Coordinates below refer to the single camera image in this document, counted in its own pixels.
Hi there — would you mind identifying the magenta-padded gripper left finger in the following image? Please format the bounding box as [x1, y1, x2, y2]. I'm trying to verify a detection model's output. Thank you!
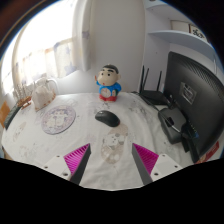
[42, 143, 92, 186]

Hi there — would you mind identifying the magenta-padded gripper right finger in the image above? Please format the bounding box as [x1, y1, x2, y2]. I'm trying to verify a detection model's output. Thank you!
[131, 142, 184, 186]

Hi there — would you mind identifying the black computer mouse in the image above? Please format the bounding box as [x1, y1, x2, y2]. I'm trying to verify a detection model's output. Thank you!
[94, 110, 121, 128]

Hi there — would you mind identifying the round purple printed mouse pad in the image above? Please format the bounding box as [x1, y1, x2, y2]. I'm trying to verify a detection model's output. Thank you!
[41, 104, 77, 135]

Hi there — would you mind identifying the white cartoon-print tablecloth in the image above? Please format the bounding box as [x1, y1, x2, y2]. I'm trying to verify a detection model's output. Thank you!
[0, 92, 214, 191]

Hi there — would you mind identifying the red flat packet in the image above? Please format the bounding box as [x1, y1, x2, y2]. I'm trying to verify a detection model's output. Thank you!
[194, 141, 221, 165]

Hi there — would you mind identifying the black router with antennas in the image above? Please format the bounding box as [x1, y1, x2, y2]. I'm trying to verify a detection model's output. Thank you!
[138, 65, 172, 107]

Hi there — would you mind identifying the dark ribbed flat board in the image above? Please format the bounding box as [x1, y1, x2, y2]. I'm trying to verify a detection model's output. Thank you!
[3, 103, 22, 130]

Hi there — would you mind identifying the white curved metal tube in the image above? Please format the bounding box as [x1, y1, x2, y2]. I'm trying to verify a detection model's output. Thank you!
[34, 76, 60, 96]

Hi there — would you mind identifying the wooden model sailing ship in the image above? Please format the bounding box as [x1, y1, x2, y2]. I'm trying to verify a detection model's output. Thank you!
[13, 81, 34, 110]

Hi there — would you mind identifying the cartoon boy figure clock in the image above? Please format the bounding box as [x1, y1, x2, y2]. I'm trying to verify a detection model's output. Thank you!
[95, 64, 123, 103]

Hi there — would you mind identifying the black computer monitor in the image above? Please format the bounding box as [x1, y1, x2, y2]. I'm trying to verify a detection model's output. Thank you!
[163, 50, 224, 158]

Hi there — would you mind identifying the orange box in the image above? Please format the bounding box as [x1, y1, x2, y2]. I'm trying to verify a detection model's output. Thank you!
[0, 101, 11, 128]

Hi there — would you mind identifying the white star-print curtain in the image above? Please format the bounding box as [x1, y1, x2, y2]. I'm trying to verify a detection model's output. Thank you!
[12, 0, 93, 88]

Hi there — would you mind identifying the white wall shelf unit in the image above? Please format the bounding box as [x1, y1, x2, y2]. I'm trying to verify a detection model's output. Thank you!
[147, 18, 216, 61]

